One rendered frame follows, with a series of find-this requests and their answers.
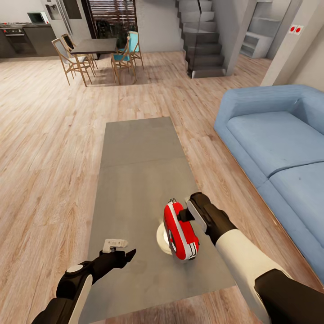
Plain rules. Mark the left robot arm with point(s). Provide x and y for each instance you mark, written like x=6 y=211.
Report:
x=75 y=284

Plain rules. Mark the microwave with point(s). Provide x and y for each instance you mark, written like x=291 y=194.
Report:
x=38 y=17

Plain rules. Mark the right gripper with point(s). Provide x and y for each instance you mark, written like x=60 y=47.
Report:
x=185 y=216

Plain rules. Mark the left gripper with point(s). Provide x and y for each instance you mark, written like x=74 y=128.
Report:
x=117 y=259

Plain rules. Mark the radio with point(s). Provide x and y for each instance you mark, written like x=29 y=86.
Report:
x=182 y=235

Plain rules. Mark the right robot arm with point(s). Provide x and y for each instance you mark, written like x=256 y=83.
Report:
x=270 y=292

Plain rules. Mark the stairs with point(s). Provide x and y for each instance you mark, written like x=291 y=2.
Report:
x=199 y=39

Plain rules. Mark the fixed window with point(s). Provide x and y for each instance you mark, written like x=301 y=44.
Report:
x=113 y=19

